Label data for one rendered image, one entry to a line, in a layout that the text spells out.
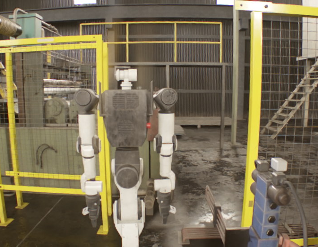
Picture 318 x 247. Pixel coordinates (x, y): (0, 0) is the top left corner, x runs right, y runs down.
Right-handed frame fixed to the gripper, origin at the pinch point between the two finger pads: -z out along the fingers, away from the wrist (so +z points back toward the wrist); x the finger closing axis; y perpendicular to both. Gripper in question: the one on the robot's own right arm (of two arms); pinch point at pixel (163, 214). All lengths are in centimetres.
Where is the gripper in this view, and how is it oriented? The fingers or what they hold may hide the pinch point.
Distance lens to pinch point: 169.7
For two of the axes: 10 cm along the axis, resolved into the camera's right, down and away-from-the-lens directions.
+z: 0.2, -9.4, -3.3
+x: -1.1, -3.3, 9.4
